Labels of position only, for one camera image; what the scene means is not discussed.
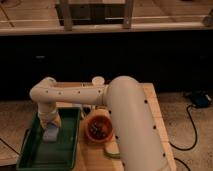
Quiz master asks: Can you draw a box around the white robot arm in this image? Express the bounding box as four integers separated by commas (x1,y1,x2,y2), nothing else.
30,76,171,171

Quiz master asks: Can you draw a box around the orange bowl with contents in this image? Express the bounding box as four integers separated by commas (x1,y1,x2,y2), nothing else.
84,115,113,144

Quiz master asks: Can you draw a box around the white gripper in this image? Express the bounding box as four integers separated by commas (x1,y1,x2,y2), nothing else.
38,108,61,129

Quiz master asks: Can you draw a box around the black floor device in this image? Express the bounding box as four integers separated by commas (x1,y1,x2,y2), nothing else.
191,92,211,108

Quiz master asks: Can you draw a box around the black power cable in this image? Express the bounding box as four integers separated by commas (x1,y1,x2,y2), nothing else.
168,103,199,171

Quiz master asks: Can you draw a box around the green plastic tray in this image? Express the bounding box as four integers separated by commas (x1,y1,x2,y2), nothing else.
16,108,80,171

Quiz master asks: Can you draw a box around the green pepper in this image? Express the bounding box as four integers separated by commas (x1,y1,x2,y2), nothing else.
103,148,120,159

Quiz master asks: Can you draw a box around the blue-grey sponge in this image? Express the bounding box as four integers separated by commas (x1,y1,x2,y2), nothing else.
42,123,59,142

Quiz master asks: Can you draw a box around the wooden stool frame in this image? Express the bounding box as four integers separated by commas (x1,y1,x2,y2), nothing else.
54,0,134,31

